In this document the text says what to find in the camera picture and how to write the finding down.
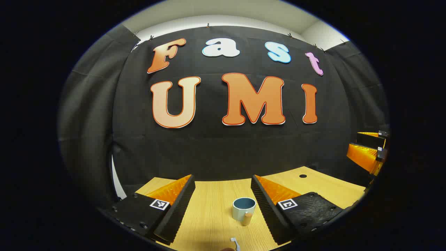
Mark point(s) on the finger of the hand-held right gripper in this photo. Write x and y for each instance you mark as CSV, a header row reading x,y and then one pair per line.
x,y
371,137
366,157

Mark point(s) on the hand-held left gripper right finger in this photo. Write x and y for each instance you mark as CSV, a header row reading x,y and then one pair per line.
x,y
266,205

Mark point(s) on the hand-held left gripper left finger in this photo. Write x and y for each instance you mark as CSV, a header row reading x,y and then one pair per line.
x,y
179,205

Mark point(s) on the white toothbrush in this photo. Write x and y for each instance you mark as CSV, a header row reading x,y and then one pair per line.
x,y
235,243

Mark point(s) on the wooden desktop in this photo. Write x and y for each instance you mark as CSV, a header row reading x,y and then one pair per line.
x,y
212,209

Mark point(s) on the black backdrop cloth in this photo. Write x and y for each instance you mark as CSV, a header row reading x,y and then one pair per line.
x,y
216,150

